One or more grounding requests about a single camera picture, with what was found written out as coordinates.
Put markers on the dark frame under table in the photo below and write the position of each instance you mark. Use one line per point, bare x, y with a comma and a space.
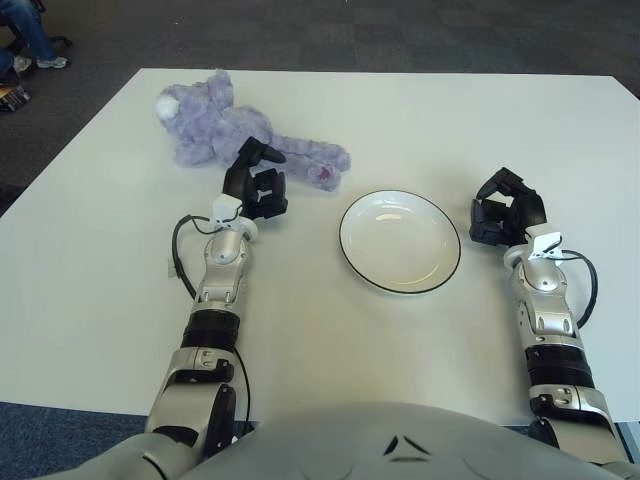
247, 431

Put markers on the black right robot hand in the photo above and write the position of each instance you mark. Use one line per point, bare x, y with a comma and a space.
530, 207

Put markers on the white sneaker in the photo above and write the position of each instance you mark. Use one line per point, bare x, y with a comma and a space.
52, 62
22, 63

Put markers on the white plate with black rim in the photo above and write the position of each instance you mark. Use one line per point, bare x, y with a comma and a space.
400, 245

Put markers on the person's leg in jeans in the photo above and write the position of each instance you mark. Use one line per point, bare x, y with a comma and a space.
30, 30

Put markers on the black office chair base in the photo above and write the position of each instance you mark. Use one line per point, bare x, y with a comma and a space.
61, 42

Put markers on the purple plush bear doll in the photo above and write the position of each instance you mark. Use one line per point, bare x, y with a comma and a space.
215, 120

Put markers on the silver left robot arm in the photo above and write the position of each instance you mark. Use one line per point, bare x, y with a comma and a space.
220, 280

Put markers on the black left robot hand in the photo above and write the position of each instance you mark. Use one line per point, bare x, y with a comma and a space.
240, 182

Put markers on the silver robot torso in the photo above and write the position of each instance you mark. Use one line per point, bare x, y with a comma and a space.
350, 450

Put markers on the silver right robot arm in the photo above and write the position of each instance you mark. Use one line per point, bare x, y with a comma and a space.
545, 310

